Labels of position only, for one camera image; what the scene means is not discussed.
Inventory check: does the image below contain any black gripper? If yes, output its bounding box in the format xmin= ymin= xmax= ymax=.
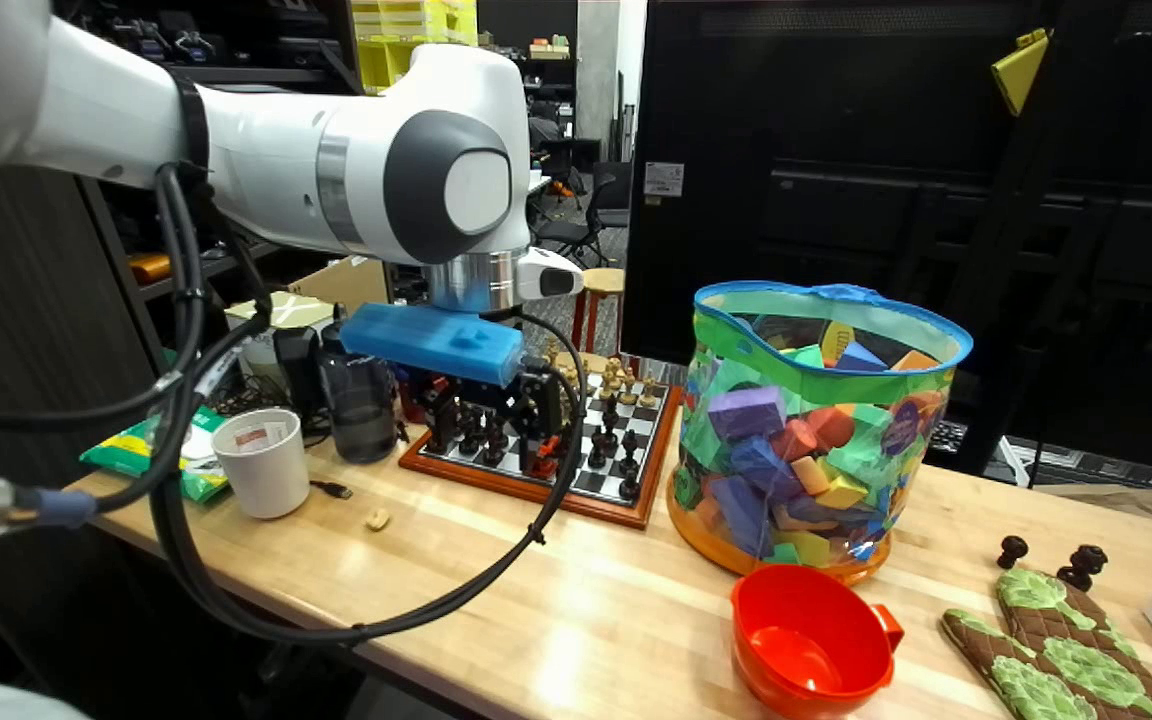
xmin=397 ymin=362 xmax=562 ymax=472

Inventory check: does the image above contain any purple foam block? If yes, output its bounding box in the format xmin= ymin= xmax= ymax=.
xmin=708 ymin=390 xmax=787 ymax=446

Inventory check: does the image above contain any red foam block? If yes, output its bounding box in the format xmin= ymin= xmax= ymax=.
xmin=772 ymin=403 xmax=858 ymax=466

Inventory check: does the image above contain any yellow foam block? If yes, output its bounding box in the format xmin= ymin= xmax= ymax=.
xmin=818 ymin=315 xmax=858 ymax=373

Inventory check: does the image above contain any blue foam block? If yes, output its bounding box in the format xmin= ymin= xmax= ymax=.
xmin=832 ymin=340 xmax=888 ymax=376

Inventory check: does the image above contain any wooden chess board with pieces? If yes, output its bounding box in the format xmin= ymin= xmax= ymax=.
xmin=397 ymin=354 xmax=686 ymax=534

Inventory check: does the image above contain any wooden stool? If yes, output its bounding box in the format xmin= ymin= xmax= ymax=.
xmin=571 ymin=266 xmax=629 ymax=355

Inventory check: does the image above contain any brown cardboard box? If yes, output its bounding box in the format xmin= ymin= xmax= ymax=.
xmin=286 ymin=257 xmax=392 ymax=321

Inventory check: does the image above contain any white paper cup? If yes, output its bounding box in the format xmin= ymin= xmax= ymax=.
xmin=206 ymin=403 xmax=316 ymax=523

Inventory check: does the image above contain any white Chemex box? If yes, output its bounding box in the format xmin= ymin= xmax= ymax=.
xmin=218 ymin=290 xmax=334 ymax=391

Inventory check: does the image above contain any clear tub of foam blocks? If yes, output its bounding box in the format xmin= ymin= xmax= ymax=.
xmin=663 ymin=275 xmax=977 ymax=590

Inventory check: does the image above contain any green wipes pack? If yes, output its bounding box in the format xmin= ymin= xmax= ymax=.
xmin=74 ymin=403 xmax=236 ymax=507

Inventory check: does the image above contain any red plastic bowl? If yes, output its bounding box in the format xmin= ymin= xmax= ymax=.
xmin=729 ymin=560 xmax=908 ymax=720

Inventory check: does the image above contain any yellow storage bins rack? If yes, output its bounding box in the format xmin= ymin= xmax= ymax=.
xmin=347 ymin=0 xmax=482 ymax=97

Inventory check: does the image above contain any green foam puzzle board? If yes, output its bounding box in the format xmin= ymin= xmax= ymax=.
xmin=940 ymin=566 xmax=1152 ymax=720

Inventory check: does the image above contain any yellow triangular tag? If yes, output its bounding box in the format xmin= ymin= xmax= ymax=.
xmin=986 ymin=25 xmax=1050 ymax=122

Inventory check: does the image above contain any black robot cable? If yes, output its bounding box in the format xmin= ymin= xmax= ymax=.
xmin=0 ymin=157 xmax=591 ymax=653

